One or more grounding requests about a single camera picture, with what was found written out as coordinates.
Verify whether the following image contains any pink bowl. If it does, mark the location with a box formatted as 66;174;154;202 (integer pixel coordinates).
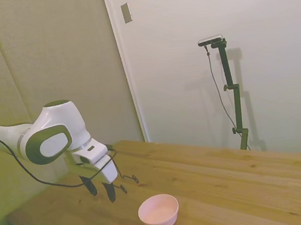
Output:
136;192;182;225

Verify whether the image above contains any white door frame trim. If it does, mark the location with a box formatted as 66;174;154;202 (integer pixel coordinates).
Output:
101;0;150;146

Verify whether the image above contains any black jointed camera stand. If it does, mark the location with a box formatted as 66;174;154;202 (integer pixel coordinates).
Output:
210;37;252;154

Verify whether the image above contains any grey bar camera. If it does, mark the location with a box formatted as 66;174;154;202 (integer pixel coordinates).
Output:
197;34;225;48

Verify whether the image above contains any black wire bowl rack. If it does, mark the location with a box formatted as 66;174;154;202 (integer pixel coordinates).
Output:
107;147;141;196

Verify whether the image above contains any grey wall switch plate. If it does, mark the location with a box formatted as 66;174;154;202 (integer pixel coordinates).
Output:
120;2;134;25

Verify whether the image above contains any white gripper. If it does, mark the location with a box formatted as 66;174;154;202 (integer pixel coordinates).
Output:
65;147;122;208

